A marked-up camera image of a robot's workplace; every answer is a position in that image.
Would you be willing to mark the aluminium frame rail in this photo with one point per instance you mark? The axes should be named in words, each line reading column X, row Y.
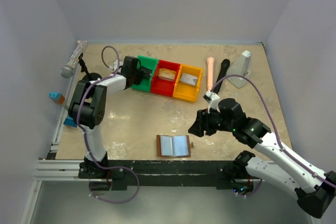
column 57, row 170

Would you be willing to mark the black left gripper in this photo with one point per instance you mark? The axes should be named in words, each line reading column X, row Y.
column 140, row 73

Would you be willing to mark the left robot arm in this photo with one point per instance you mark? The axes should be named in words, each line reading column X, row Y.
column 88, row 103

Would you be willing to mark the silver glitter microphone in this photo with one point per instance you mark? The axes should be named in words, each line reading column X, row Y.
column 68, row 70

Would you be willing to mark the silver card in yellow bin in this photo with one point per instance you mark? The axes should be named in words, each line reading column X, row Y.
column 189, row 81

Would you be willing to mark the pink cylindrical handle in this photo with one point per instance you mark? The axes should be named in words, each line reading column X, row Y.
column 210, row 72

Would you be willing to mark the blue orange toy brick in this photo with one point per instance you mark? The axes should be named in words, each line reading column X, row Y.
column 57, row 97

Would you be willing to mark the yellow plastic bin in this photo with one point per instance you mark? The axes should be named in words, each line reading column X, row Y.
column 185, row 91

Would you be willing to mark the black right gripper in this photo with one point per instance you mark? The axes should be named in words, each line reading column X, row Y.
column 202, row 123

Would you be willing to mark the black microphone stand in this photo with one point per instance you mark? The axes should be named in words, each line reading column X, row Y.
column 89, row 76

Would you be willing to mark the silver VIP card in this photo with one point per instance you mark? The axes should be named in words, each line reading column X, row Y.
column 186, row 75

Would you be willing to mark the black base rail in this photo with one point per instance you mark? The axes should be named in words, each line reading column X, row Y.
column 218, row 174

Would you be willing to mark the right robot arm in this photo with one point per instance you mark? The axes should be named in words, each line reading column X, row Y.
column 312, row 187

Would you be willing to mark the black VIP card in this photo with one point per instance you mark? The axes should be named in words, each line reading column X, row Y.
column 145, row 73

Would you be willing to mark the grey wedge stand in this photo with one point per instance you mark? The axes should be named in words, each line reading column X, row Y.
column 240, row 67

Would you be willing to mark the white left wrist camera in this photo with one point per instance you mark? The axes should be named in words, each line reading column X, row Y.
column 116, row 64

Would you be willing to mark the green plastic bin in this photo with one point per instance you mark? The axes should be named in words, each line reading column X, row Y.
column 148, row 66

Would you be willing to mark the blue toy brick stack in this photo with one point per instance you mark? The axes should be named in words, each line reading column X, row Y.
column 69, row 122

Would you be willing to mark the gold VIP card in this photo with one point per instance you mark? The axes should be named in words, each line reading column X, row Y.
column 166, row 71

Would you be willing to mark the brown leather card holder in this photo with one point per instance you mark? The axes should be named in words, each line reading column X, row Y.
column 173, row 146

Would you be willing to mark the red plastic bin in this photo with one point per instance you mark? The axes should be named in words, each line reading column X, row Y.
column 164, row 87

